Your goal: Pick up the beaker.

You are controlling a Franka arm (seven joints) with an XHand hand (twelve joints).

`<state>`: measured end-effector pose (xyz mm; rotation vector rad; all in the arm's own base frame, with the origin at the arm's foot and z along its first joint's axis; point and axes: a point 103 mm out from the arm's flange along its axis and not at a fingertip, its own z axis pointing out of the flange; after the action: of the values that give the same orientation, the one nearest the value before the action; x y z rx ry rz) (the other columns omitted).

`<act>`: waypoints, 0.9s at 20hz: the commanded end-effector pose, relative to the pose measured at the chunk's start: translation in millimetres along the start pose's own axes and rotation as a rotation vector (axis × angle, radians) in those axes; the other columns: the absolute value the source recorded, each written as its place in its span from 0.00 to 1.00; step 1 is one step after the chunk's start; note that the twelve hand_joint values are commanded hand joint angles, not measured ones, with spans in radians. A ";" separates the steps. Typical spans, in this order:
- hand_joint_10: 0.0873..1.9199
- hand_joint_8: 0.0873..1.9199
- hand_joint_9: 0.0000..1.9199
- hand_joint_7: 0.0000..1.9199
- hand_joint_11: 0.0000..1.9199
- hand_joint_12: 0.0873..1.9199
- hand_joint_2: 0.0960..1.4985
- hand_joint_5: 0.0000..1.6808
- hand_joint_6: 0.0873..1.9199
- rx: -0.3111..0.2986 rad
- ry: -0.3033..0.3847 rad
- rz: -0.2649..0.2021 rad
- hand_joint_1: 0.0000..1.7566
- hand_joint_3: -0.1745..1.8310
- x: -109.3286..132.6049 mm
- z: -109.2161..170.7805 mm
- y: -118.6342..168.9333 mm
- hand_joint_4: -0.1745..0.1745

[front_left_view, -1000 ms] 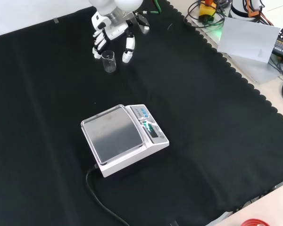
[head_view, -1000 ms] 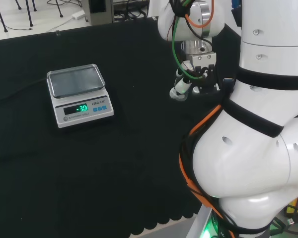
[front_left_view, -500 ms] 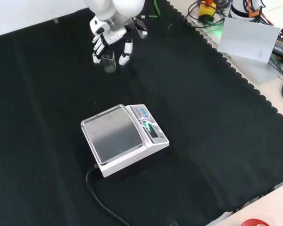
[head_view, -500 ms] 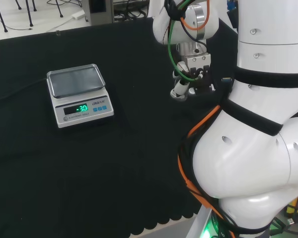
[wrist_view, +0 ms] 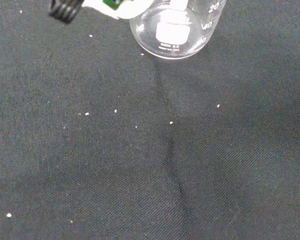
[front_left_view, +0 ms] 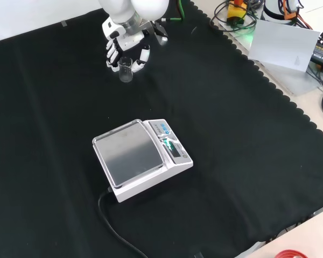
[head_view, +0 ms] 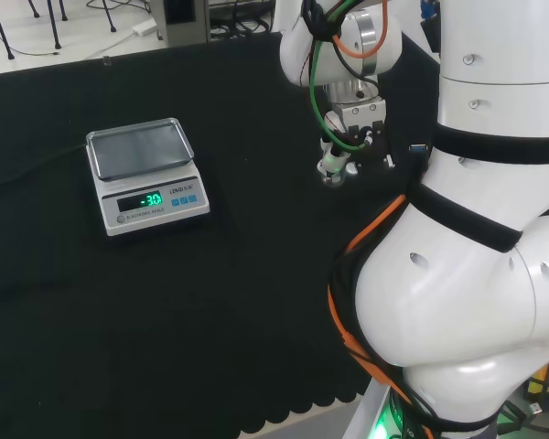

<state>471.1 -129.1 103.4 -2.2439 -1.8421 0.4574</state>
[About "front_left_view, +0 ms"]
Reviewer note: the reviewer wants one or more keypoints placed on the black bench cloth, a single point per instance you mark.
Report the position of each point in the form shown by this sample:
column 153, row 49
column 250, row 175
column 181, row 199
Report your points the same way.
column 231, row 134

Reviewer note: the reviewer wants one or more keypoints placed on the white electronic balance steel pan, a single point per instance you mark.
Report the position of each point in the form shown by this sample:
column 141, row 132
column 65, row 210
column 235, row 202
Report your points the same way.
column 140, row 158

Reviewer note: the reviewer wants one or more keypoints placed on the grey metal base plate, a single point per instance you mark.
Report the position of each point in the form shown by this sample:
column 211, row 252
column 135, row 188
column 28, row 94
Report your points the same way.
column 293, row 79

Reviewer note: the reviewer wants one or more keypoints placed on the pale white board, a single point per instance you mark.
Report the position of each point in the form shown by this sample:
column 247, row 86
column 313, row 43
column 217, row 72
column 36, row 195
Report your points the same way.
column 281, row 44

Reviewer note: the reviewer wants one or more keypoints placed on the yellow stop button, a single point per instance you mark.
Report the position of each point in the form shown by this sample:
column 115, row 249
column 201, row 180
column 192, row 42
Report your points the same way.
column 236, row 12

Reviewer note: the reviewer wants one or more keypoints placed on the red round object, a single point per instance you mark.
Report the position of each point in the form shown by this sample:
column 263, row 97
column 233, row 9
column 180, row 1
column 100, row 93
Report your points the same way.
column 292, row 254

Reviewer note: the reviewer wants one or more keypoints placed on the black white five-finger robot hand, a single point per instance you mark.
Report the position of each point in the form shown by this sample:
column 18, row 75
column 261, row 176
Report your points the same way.
column 129, row 41

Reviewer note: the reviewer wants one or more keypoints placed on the grey tape strip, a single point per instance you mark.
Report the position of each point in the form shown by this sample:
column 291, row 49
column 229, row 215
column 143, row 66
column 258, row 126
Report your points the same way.
column 198, row 255
column 64, row 23

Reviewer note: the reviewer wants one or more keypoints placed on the small clear glass beaker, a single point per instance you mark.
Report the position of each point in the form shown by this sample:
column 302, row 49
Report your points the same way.
column 125, row 74

